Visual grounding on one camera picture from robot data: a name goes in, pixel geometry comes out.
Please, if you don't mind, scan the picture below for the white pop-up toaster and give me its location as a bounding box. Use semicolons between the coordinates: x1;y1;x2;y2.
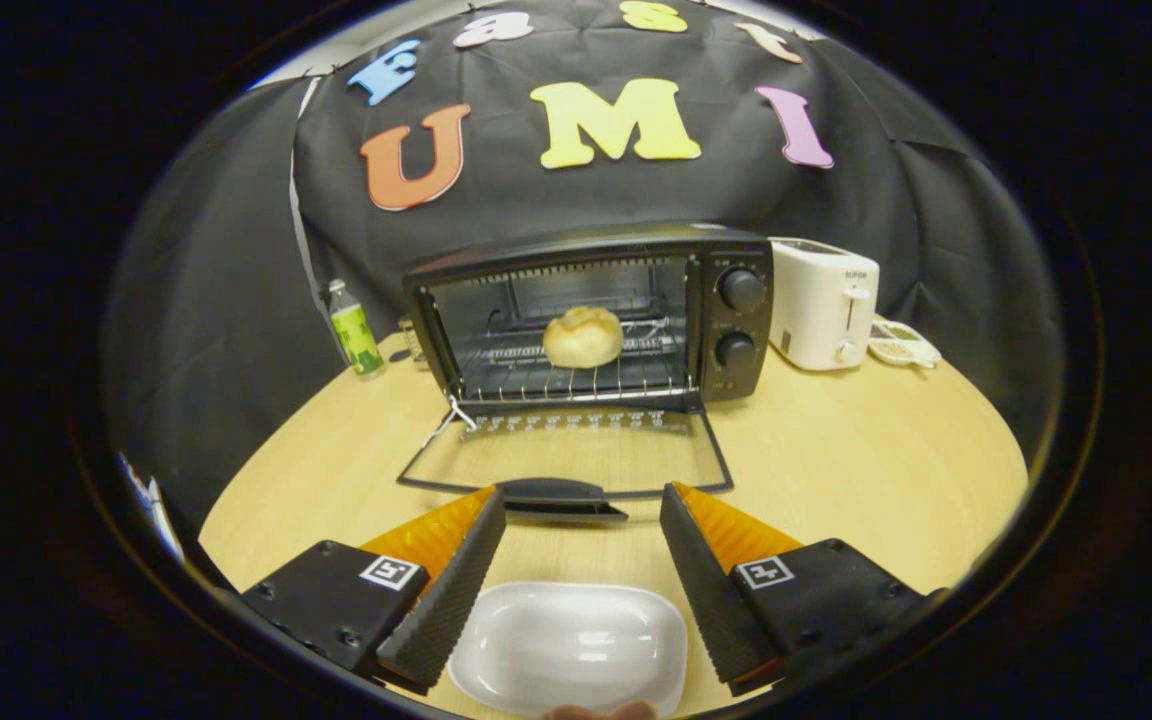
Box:
768;237;881;373

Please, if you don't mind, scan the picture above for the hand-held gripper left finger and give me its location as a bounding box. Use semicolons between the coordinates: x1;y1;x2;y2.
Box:
239;487;507;696

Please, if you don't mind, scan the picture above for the round bread roll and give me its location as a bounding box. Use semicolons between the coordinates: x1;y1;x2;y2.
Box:
542;305;625;370

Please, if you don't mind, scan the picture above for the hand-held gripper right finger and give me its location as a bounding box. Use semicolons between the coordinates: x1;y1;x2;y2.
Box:
659;483;947;698

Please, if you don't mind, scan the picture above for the green label plastic bottle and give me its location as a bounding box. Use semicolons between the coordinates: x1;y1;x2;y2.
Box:
326;279;386;378

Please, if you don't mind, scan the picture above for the small white divided dish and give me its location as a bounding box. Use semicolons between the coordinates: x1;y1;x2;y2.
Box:
868;318;942;369

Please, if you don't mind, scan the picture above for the black toaster oven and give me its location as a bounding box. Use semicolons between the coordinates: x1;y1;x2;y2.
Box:
396;222;775;521

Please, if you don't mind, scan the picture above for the white rectangular plate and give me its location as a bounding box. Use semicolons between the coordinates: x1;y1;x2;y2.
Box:
448;582;689;718

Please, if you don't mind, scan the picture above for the black backdrop cloth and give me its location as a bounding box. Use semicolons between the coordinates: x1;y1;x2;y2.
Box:
104;0;1065;521

